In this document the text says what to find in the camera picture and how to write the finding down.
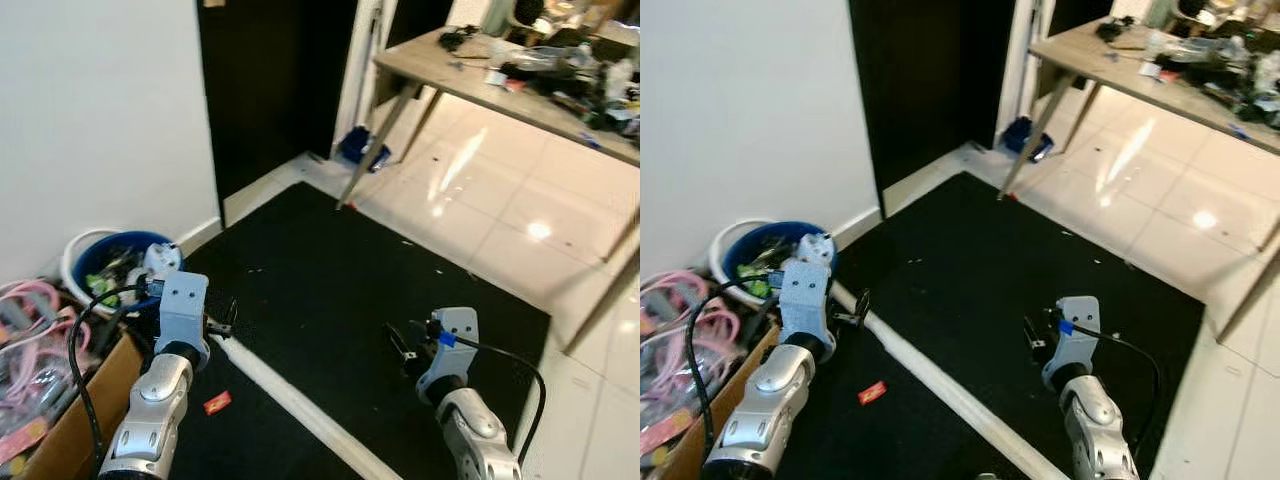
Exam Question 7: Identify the green wrapper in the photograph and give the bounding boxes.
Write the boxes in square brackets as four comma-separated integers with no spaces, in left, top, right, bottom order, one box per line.
[740,262,786,299]
[85,268,136,306]

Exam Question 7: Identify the black floor mat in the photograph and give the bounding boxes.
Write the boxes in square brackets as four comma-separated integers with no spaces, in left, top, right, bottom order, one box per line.
[130,335,366,480]
[175,180,554,480]
[775,320,1001,480]
[830,172,1208,480]

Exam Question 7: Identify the white floor tape strip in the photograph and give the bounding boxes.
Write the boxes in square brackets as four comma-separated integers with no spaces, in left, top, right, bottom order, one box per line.
[205,335,406,480]
[830,285,1071,480]

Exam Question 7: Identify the blue bucket white rim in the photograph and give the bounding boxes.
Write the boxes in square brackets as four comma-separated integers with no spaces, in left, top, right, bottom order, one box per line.
[708,220,839,311]
[62,228,188,313]

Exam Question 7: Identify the beige slanted table leg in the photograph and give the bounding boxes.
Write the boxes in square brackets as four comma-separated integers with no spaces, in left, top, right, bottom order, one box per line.
[1205,210,1280,343]
[562,205,641,353]

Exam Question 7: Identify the wooden table slanted legs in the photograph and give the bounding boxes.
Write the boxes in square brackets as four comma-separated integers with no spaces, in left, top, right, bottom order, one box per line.
[997,15,1280,201]
[338,25,641,211]

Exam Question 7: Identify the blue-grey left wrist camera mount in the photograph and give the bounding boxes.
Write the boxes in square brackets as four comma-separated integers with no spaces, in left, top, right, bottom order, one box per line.
[780,260,836,341]
[157,270,211,346]

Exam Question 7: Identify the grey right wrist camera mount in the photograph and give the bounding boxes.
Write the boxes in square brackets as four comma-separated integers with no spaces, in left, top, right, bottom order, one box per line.
[1043,296,1101,386]
[428,307,481,381]

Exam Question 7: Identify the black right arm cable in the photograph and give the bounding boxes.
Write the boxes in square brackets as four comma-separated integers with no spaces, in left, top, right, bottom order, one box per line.
[440,333,549,466]
[1060,322,1163,456]

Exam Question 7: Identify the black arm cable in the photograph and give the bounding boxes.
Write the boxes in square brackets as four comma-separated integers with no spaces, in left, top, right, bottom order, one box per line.
[1060,322,1163,456]
[68,283,166,476]
[685,278,791,471]
[440,333,549,466]

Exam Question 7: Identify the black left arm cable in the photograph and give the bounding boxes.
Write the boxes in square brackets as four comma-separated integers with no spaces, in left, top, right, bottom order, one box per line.
[685,278,791,471]
[68,283,166,476]

